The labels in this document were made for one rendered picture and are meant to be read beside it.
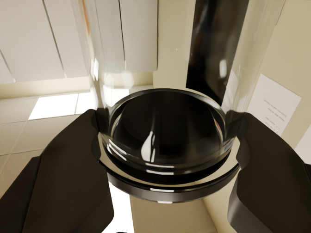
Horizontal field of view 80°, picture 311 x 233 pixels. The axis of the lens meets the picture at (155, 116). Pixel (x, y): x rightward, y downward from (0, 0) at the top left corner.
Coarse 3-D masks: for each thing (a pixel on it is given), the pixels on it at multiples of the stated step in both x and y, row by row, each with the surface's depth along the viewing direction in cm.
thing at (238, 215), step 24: (240, 144) 10; (264, 144) 9; (288, 144) 9; (264, 168) 8; (288, 168) 8; (240, 192) 7; (264, 192) 7; (288, 192) 7; (240, 216) 7; (264, 216) 6; (288, 216) 6
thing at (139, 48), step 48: (96, 0) 6; (144, 0) 5; (192, 0) 5; (240, 0) 5; (96, 48) 7; (144, 48) 6; (192, 48) 6; (240, 48) 6; (96, 96) 9; (144, 96) 7; (192, 96) 7; (240, 96) 8; (144, 144) 9; (192, 144) 8
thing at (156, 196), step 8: (112, 176) 10; (232, 176) 10; (120, 184) 10; (128, 184) 9; (216, 184) 10; (224, 184) 10; (128, 192) 10; (136, 192) 10; (144, 192) 9; (152, 192) 9; (160, 192) 9; (184, 192) 9; (192, 192) 9; (200, 192) 9; (208, 192) 10; (160, 200) 10; (168, 200) 9; (176, 200) 9; (184, 200) 10
